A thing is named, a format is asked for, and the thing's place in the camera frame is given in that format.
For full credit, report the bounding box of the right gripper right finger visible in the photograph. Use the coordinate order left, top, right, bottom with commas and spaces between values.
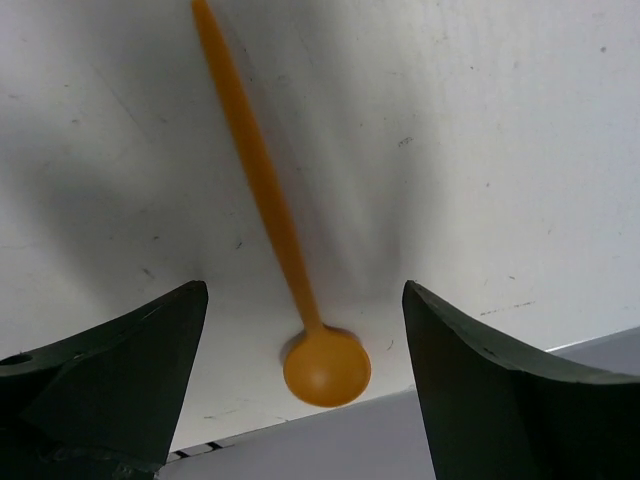
402, 281, 639, 479

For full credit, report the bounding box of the aluminium table rail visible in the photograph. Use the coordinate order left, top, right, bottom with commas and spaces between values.
164, 327, 640, 480

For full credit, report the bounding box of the orange plastic spoon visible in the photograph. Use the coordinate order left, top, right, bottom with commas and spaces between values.
191, 1, 372, 408

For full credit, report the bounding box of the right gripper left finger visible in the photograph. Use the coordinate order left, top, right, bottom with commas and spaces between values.
1, 281, 208, 479

